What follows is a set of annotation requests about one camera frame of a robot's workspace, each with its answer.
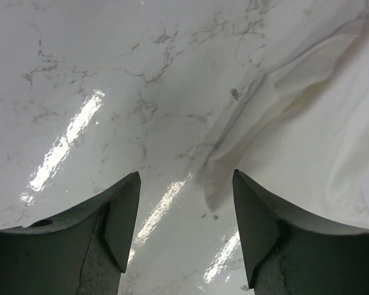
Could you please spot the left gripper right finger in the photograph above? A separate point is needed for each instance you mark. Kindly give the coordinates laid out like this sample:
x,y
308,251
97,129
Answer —
x,y
289,250

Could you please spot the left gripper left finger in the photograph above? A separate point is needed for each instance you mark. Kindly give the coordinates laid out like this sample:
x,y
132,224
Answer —
x,y
82,250

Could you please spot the white t-shirt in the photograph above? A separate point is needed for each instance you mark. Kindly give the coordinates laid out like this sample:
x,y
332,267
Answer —
x,y
304,132

